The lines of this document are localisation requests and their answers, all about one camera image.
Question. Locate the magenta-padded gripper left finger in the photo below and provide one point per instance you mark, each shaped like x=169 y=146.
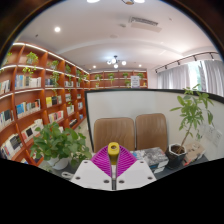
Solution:
x=86 y=175

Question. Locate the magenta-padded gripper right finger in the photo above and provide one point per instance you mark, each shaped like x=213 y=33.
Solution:
x=140 y=173

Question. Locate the yellow charger block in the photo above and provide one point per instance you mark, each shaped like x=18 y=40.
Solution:
x=113 y=151

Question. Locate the thick dark-covered book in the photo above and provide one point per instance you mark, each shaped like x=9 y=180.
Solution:
x=161 y=168
x=153 y=156

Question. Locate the small tree in black pot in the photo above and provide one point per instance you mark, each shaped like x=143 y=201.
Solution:
x=175 y=156

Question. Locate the pothos plant in white pot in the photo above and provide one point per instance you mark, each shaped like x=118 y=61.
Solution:
x=60 y=143

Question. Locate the tan leather chair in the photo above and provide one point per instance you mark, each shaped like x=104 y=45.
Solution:
x=151 y=131
x=113 y=131

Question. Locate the red and black book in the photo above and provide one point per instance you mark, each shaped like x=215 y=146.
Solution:
x=188 y=161

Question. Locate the beige book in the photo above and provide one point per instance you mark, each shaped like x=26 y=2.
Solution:
x=196 y=150

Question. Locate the white partition with black rim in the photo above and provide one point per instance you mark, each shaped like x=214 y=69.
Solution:
x=133 y=103

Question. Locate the long orange-brown bookshelf unit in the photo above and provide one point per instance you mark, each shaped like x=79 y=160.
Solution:
x=26 y=106

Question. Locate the white sign board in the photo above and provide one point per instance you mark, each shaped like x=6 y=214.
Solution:
x=135 y=81

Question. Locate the short orange-brown shelf unit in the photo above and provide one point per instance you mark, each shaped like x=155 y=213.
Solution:
x=116 y=80

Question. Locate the white curtains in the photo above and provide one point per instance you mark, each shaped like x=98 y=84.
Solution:
x=173 y=76

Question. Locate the ceiling chandelier with round bulbs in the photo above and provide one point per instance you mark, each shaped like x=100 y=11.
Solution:
x=115 y=61

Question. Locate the ceiling air vent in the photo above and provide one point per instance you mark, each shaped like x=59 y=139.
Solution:
x=143 y=23

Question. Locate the black track light rail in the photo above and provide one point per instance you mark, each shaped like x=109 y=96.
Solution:
x=186 y=60

